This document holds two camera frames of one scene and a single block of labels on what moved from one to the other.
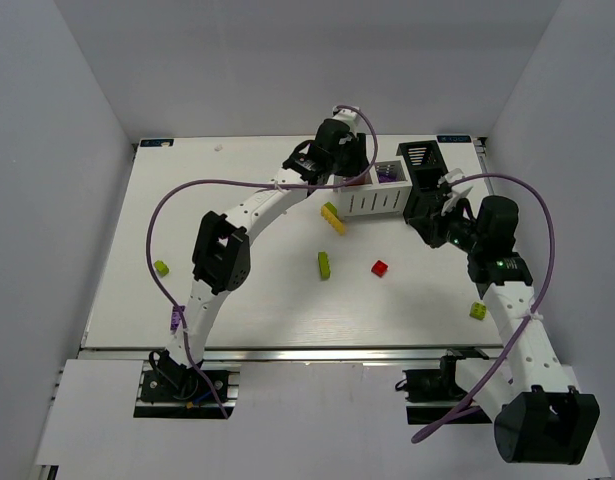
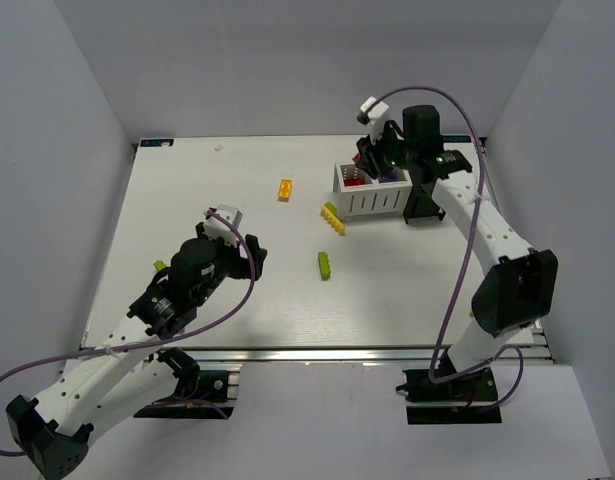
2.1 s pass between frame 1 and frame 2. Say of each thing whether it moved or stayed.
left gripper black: moved
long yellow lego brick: stayed
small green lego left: stayed
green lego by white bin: stayed
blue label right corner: stayed
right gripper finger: moved
